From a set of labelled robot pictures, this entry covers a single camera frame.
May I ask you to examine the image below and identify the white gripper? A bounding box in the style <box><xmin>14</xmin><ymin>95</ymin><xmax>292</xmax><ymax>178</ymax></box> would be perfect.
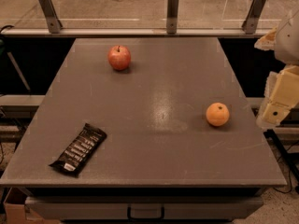
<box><xmin>254</xmin><ymin>9</ymin><xmax>299</xmax><ymax>128</ymax></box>

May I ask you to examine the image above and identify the orange fruit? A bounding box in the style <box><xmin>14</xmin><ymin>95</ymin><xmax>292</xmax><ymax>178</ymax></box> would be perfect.
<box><xmin>206</xmin><ymin>103</ymin><xmax>230</xmax><ymax>127</ymax></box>

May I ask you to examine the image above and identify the red apple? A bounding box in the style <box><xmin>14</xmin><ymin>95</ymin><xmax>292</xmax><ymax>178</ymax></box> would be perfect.
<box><xmin>107</xmin><ymin>45</ymin><xmax>131</xmax><ymax>71</ymax></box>

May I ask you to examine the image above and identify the black snack bar wrapper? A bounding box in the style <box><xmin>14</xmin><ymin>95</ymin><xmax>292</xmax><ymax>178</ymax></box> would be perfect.
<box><xmin>50</xmin><ymin>123</ymin><xmax>107</xmax><ymax>176</ymax></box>

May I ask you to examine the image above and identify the cardboard box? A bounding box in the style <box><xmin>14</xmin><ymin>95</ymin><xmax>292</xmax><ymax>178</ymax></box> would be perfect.
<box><xmin>4</xmin><ymin>188</ymin><xmax>61</xmax><ymax>224</ymax></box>

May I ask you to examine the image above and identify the right metal bracket post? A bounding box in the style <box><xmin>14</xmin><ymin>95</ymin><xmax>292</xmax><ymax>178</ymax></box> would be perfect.
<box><xmin>242</xmin><ymin>0</ymin><xmax>266</xmax><ymax>35</ymax></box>

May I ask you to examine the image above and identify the metal bracket post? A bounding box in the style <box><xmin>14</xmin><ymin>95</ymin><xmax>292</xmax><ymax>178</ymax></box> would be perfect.
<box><xmin>166</xmin><ymin>0</ymin><xmax>179</xmax><ymax>34</ymax></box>
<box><xmin>242</xmin><ymin>0</ymin><xmax>266</xmax><ymax>35</ymax></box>
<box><xmin>38</xmin><ymin>0</ymin><xmax>63</xmax><ymax>34</ymax></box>

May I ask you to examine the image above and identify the metal rail barrier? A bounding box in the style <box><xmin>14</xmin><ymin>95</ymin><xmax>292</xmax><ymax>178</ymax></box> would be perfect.
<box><xmin>1</xmin><ymin>28</ymin><xmax>270</xmax><ymax>37</ymax></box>

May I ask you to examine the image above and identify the middle metal bracket post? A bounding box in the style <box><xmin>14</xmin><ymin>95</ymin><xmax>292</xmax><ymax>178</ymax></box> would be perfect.
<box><xmin>166</xmin><ymin>0</ymin><xmax>179</xmax><ymax>34</ymax></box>

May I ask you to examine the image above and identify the grey drawer with handle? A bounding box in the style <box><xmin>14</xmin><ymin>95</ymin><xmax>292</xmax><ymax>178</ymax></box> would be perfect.
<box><xmin>25</xmin><ymin>197</ymin><xmax>263</xmax><ymax>221</ymax></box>

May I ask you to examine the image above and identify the left metal bracket post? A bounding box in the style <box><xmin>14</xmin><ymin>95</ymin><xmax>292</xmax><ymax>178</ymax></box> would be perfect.
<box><xmin>38</xmin><ymin>0</ymin><xmax>63</xmax><ymax>34</ymax></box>

